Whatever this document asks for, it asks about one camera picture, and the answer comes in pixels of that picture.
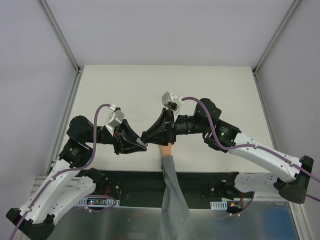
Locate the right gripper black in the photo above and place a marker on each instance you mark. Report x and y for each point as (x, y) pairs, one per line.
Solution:
(170, 128)

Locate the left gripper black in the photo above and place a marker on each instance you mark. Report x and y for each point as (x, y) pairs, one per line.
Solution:
(117, 139)

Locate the grey sleeve forearm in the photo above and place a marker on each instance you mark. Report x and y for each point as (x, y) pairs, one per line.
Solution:
(175, 218)

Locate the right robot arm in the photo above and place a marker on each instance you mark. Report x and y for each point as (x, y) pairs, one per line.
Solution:
(286, 175)

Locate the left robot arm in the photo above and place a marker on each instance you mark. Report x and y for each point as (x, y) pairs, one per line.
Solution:
(39, 215)

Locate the mannequin hand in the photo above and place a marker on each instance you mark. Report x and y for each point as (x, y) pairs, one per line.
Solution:
(165, 150)

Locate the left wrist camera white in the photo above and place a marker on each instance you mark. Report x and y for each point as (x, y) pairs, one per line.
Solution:
(114, 118)

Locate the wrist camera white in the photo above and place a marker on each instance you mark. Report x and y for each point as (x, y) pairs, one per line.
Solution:
(114, 118)
(172, 102)

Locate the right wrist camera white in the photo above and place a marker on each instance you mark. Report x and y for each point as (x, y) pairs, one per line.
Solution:
(172, 102)

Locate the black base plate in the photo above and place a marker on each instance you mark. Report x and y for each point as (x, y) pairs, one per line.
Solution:
(145, 189)

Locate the left white cable duct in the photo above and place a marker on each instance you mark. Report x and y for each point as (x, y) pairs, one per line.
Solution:
(97, 202)

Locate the white cable duct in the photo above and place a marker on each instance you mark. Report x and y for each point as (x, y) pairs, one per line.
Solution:
(219, 205)
(97, 202)

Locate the left aluminium frame post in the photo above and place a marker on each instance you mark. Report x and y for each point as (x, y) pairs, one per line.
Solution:
(59, 34)

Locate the aluminium frame post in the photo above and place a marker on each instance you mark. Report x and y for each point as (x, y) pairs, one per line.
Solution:
(59, 34)
(277, 34)

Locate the right white cable duct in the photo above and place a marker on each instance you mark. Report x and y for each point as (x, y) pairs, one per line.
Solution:
(219, 205)

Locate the aluminium rail bar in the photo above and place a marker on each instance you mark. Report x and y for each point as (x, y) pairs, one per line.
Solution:
(259, 195)

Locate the right aluminium frame post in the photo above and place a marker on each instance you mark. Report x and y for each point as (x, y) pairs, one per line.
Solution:
(277, 34)

